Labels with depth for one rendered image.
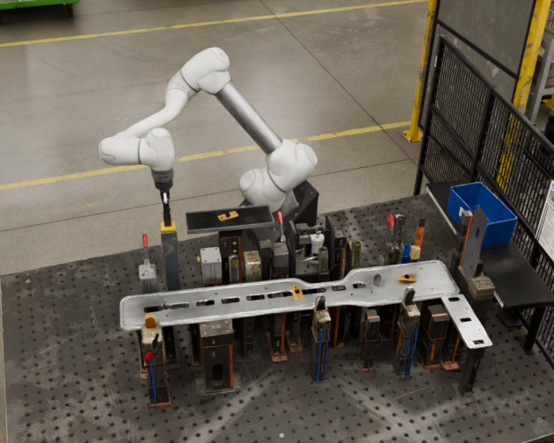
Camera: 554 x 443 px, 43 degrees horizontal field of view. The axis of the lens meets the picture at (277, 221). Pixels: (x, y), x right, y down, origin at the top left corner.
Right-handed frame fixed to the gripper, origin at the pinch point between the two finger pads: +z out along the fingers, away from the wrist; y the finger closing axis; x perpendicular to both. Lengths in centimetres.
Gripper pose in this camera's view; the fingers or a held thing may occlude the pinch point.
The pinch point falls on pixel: (167, 218)
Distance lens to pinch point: 294.5
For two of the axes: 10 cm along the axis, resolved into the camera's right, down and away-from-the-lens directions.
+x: 9.8, -1.0, 1.6
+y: 1.9, 5.9, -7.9
